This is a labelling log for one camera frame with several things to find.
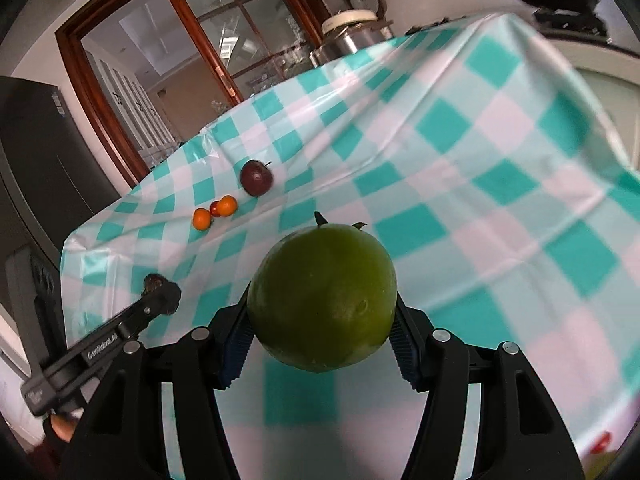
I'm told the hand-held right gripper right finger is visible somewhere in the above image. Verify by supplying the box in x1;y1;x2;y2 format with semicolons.
389;295;586;480

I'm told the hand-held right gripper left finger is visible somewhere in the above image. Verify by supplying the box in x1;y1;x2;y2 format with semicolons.
60;300;256;480

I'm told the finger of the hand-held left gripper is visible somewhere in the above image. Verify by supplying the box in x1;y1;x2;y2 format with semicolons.
117;282;182;341

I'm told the green tomato with calyx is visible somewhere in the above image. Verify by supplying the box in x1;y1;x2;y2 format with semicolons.
246;211;399;373

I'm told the person's left hand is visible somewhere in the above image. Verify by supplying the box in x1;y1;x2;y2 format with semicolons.
44;407;83;443

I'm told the dark red apple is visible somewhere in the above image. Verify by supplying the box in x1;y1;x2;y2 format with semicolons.
240;159;275;196

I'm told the black refrigerator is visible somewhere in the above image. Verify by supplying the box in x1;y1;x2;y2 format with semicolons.
0;76;123;281

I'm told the wooden glass door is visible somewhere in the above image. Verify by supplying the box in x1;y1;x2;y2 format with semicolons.
55;0;333;188

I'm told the teal white checkered tablecloth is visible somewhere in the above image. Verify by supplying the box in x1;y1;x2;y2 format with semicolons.
60;10;640;480

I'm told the steel pot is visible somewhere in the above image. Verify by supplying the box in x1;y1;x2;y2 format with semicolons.
310;10;396;68

